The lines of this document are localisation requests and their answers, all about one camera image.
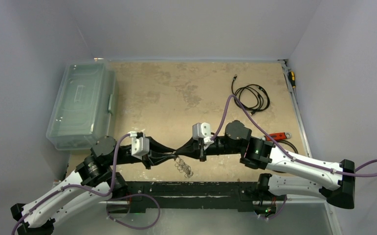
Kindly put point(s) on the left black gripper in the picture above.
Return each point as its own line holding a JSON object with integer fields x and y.
{"x": 156, "y": 150}

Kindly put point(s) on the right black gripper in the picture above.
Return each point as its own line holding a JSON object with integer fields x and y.
{"x": 202, "y": 150}

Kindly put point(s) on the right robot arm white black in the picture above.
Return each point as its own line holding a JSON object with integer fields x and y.
{"x": 326, "y": 180}

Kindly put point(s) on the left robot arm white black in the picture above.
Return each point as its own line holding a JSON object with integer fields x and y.
{"x": 94, "y": 180}

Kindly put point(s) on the clear plastic storage bin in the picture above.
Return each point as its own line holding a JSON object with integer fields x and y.
{"x": 85, "y": 106}

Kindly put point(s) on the yellow black screwdriver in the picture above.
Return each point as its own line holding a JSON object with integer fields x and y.
{"x": 291, "y": 78}

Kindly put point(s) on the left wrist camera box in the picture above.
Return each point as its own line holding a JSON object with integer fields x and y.
{"x": 140, "y": 144}

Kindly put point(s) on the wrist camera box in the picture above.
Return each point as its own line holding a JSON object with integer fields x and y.
{"x": 140, "y": 144}
{"x": 202, "y": 131}

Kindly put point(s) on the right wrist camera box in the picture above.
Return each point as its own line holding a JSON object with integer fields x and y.
{"x": 202, "y": 131}

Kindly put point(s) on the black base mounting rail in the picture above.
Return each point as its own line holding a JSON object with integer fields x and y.
{"x": 240, "y": 196}

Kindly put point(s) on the red handled adjustable wrench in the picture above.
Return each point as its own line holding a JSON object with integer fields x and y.
{"x": 278, "y": 136}

